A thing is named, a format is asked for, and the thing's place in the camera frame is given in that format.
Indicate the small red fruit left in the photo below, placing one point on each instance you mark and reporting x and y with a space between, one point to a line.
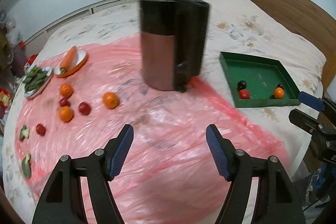
40 129

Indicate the wooden headboard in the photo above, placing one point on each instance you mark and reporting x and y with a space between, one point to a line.
305 18

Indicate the grey patterned plate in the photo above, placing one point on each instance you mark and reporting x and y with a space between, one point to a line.
34 93

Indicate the green leafy vegetables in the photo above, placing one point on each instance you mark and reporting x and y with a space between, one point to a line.
35 78

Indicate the red object beside bed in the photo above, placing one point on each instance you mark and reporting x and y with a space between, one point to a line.
31 59

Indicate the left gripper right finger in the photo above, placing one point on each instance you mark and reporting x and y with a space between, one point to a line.
276 200

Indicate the black plum in tray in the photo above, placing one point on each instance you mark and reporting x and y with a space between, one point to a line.
241 85

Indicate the green vegetable piece lower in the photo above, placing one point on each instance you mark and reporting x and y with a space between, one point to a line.
26 166

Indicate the orange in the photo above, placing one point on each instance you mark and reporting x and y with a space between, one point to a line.
279 93
65 114
110 100
66 90

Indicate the carrot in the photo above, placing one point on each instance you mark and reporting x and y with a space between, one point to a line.
66 63

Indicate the red apple in tray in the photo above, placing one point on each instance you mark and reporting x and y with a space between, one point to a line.
244 94

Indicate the small red apple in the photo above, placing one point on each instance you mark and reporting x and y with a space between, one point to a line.
64 102

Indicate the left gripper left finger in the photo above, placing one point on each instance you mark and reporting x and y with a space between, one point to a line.
61 200

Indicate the floral bed quilt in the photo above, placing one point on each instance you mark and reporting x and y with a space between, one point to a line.
235 26

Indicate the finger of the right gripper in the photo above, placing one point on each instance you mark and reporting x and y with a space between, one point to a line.
311 101

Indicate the white radiator cover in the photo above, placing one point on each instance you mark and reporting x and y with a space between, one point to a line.
35 43

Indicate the pink plastic sheet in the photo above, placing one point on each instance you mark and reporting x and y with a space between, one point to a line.
169 175

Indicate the black copper cylindrical appliance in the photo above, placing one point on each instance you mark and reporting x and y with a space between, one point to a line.
172 36

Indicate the orange in tray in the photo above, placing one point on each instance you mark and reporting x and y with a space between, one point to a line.
279 93

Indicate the broccoli piece upper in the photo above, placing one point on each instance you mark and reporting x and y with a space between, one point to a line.
24 133

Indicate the orange rimmed white plate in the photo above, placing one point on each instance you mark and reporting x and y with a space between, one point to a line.
78 62

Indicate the green tray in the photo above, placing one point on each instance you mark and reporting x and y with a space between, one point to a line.
262 76

